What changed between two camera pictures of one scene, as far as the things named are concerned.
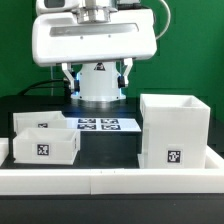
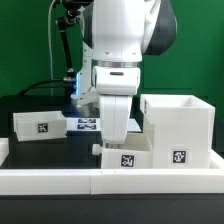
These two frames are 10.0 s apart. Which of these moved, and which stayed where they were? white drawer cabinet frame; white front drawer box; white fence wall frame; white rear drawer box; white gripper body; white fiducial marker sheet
Moved: white gripper body; white front drawer box
Stayed: white drawer cabinet frame; white fiducial marker sheet; white rear drawer box; white fence wall frame
